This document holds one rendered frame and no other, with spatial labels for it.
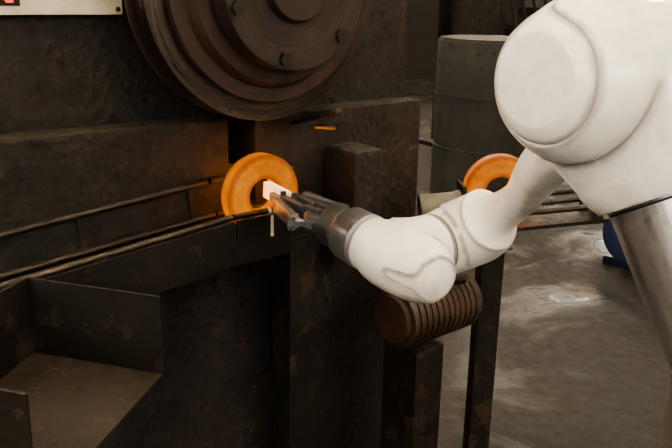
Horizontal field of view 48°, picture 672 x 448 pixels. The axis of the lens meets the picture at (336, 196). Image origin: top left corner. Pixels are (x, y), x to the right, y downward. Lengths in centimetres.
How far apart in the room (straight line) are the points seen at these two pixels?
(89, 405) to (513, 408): 144
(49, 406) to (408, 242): 52
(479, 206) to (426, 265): 15
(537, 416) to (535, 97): 170
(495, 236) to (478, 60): 284
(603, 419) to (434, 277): 125
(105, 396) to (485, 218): 59
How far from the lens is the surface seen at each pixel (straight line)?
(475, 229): 116
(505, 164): 162
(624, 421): 227
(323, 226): 122
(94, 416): 100
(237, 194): 138
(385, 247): 110
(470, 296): 161
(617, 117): 56
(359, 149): 152
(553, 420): 220
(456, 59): 402
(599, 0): 59
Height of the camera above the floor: 111
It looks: 15 degrees down
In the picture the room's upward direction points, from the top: 1 degrees clockwise
